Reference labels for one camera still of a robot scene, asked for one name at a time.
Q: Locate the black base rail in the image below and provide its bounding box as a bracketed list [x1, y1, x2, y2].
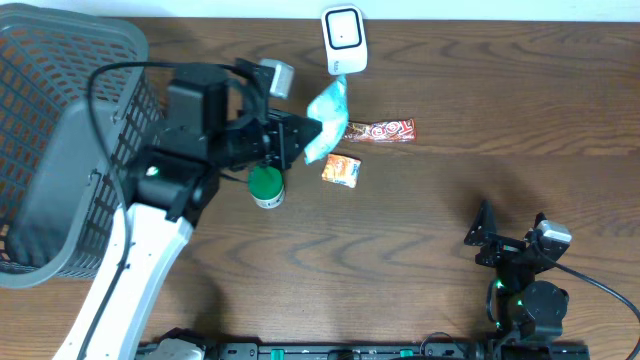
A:
[134, 341, 591, 360]

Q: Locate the red chocolate bar wrapper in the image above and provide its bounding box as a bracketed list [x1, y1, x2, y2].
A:
[343, 119, 417, 143]

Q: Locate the camera cable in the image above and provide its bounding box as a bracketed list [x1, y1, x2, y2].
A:
[87, 60, 241, 201]
[529, 239, 640, 360]

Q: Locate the grey plastic mesh basket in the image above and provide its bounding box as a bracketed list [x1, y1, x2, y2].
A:
[1, 3, 162, 288]

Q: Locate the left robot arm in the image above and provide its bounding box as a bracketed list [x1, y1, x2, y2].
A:
[55, 59, 322, 359]

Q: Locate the green lid white jar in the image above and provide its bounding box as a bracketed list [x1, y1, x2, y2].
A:
[248, 166, 286, 209]

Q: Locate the right camera cable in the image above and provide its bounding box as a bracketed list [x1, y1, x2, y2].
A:
[529, 239, 640, 360]

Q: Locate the orange snack packet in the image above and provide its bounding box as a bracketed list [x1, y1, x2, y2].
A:
[321, 154, 361, 188]

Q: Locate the teal white tissue pack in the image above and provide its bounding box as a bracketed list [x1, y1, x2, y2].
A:
[304, 75, 349, 165]

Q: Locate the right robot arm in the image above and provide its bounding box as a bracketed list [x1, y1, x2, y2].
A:
[464, 200, 572, 359]

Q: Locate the left camera cable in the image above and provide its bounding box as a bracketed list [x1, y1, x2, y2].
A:
[87, 60, 241, 201]

